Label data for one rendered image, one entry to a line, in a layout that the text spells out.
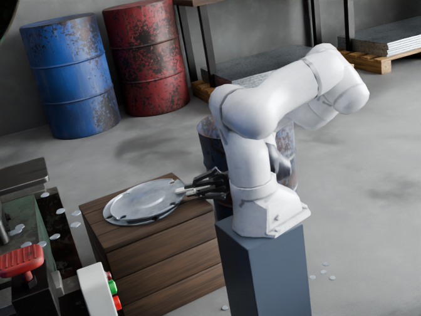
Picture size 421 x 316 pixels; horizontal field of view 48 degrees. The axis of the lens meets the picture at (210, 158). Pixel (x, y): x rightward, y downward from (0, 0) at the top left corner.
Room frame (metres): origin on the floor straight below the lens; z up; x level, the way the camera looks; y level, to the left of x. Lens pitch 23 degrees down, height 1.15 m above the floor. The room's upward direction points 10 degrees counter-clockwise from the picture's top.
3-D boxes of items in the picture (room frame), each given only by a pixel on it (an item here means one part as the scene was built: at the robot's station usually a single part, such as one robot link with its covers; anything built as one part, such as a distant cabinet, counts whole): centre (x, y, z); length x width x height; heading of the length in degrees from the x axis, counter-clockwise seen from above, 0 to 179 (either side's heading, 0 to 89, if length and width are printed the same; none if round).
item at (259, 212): (1.15, -0.13, 0.52); 0.22 x 0.19 x 0.14; 115
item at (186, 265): (1.56, 0.28, 0.18); 0.40 x 0.38 x 0.35; 113
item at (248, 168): (1.17, -0.09, 0.71); 0.18 x 0.11 x 0.25; 18
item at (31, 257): (0.66, 0.33, 0.72); 0.07 x 0.06 x 0.08; 108
